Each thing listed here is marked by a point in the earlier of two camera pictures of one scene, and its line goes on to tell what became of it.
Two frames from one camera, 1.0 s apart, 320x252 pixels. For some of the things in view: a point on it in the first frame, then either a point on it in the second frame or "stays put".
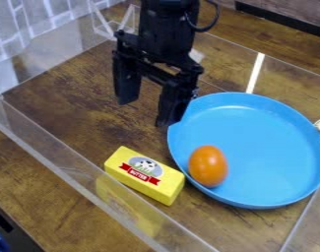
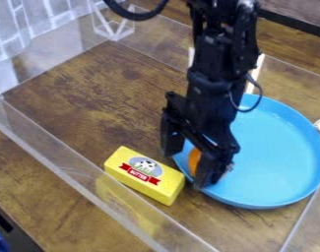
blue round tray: (274, 146) stays put
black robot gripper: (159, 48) → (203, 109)
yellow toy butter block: (143, 175) stays put
